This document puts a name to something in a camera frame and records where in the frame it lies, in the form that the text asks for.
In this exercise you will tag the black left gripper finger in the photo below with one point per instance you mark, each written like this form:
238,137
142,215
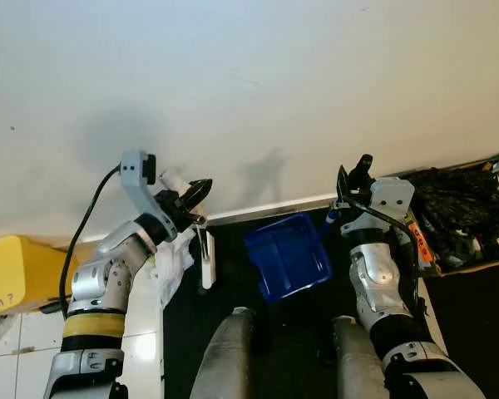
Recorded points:
195,191

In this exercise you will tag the blue plastic dustpan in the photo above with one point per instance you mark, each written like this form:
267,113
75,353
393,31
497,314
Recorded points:
287,258

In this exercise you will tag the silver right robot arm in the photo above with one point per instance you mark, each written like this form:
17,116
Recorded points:
374,278

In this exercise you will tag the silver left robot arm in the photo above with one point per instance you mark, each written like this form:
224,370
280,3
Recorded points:
108,278

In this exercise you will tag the white crumpled plastic bag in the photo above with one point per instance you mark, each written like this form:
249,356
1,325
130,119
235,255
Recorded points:
173,266

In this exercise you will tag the orange labelled pack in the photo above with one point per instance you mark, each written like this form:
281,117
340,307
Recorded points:
422,241

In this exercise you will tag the brown cardboard box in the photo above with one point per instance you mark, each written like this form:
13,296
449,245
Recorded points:
474,264

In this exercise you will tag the white tape strip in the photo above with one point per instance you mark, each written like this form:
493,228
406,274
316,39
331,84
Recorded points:
432,320

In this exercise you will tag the grey right robot leg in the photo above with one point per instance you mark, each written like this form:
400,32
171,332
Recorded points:
353,366

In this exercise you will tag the grey robot leg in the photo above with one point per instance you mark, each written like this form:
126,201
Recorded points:
224,357
353,366

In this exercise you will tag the grey left robot leg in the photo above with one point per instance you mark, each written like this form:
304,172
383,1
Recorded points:
224,357

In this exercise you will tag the yellow plastic box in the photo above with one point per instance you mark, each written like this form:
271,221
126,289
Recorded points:
21,270

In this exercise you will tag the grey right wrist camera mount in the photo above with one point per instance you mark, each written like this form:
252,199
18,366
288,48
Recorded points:
391,198

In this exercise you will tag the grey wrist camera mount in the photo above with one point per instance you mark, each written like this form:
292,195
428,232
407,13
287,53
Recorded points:
391,198
133,170

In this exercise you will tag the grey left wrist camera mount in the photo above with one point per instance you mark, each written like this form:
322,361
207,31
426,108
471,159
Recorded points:
133,170

